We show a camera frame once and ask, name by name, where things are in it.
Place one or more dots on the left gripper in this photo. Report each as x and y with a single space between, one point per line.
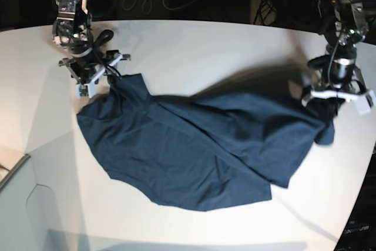
337 75

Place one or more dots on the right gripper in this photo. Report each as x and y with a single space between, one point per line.
94 64

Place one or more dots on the dark blue t-shirt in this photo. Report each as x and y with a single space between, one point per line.
202 153

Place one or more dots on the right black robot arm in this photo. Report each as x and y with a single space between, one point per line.
72 31

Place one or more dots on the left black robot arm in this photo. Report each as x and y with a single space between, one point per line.
344 26

